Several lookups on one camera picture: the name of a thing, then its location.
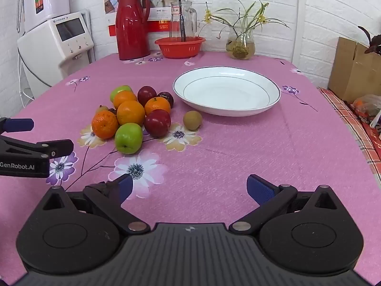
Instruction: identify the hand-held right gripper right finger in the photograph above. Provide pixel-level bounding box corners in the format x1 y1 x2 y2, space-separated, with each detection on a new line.
229 174 338 233

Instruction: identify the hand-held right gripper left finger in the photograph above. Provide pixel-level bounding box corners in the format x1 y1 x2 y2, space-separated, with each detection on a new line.
43 173 151 234

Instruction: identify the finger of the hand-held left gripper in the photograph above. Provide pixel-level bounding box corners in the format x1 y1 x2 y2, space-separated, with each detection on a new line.
0 137 74 159
0 118 34 133

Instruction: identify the bumpy mandarin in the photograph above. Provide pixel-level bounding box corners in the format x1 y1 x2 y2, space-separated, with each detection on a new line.
91 110 120 139

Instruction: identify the red apple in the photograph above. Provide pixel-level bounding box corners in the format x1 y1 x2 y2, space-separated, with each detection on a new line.
144 109 171 138

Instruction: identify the large smooth orange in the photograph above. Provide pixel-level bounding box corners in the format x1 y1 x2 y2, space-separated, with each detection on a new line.
116 100 146 126

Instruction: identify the mandarin with green stem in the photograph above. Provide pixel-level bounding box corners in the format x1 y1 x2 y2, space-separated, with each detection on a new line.
144 97 171 116

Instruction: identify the red plum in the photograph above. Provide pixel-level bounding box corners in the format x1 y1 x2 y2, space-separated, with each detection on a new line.
137 86 158 107

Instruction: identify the white plate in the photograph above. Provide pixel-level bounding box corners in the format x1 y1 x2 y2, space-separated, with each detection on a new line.
173 67 281 117

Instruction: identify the pink floral tablecloth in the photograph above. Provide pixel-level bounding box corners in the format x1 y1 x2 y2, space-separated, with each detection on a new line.
0 51 381 286

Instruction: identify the white appliance with screen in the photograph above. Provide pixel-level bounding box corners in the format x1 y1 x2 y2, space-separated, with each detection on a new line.
17 11 95 99

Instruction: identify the plaid cloth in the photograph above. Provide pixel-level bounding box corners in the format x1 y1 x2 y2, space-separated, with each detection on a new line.
317 87 381 185

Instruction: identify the white water purifier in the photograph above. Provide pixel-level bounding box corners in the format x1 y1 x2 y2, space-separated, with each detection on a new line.
22 0 70 33

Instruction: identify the clear plastic bag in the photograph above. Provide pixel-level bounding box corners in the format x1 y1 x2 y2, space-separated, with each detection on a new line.
351 94 381 117

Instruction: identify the red thermos jug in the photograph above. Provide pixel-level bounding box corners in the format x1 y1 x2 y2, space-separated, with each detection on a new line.
115 0 151 61

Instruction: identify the glass vase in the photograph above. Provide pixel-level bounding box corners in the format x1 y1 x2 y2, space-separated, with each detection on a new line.
226 25 256 60

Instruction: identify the red plastic basket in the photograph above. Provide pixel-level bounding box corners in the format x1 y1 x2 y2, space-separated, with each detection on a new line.
154 36 206 59

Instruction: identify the cardboard box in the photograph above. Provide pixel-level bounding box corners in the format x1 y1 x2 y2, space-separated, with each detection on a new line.
328 36 381 105

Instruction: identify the green plant with yellow flowers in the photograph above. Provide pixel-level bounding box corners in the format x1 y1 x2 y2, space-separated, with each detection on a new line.
198 0 291 41

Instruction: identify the dark utensil in pitcher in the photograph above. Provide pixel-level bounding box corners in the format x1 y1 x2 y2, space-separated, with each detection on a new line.
178 0 187 42

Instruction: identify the glass pitcher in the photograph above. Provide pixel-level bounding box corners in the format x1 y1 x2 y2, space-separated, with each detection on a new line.
169 1 197 41

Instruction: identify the dark purple plant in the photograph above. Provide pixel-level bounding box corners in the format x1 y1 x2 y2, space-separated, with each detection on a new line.
357 25 381 56

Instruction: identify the grey hose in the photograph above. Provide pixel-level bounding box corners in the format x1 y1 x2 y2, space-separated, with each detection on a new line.
16 0 29 33

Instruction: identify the white wall pipe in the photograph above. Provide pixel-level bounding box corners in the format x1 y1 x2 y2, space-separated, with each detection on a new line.
292 0 301 61

